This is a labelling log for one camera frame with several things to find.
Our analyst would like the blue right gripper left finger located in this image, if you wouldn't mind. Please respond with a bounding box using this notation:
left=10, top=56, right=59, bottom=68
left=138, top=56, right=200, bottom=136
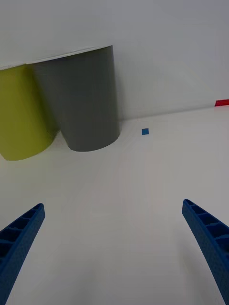
left=0, top=203, right=46, bottom=305

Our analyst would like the grey plastic waste bin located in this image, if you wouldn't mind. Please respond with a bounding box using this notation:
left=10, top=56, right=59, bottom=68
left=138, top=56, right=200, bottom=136
left=26, top=45, right=121, bottom=153

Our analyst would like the yellow-green plastic waste bin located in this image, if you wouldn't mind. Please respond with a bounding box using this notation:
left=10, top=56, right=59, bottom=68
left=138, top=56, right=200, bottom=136
left=0, top=63, right=59, bottom=162

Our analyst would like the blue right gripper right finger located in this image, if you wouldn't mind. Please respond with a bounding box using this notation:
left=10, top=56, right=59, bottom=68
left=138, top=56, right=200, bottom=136
left=181, top=199, right=229, bottom=305

